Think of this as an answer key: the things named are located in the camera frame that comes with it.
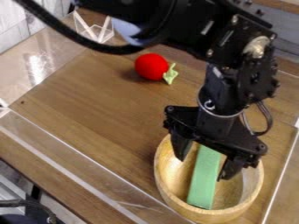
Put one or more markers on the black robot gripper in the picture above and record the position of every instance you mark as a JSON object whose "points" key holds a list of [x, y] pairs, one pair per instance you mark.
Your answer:
{"points": [[223, 134]]}

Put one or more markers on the green rectangular block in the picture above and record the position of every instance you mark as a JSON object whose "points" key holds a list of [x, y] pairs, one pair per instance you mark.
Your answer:
{"points": [[203, 178]]}

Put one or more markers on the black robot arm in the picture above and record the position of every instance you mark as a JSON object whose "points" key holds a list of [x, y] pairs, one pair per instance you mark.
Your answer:
{"points": [[225, 33]]}

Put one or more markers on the brown wooden bowl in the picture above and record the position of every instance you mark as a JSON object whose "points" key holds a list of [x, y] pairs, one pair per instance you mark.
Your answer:
{"points": [[236, 194]]}

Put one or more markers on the black table clamp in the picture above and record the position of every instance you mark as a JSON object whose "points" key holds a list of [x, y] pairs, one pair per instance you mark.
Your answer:
{"points": [[37, 213]]}

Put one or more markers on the clear acrylic corner bracket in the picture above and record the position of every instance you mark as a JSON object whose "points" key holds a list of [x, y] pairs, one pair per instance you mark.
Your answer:
{"points": [[99, 33]]}

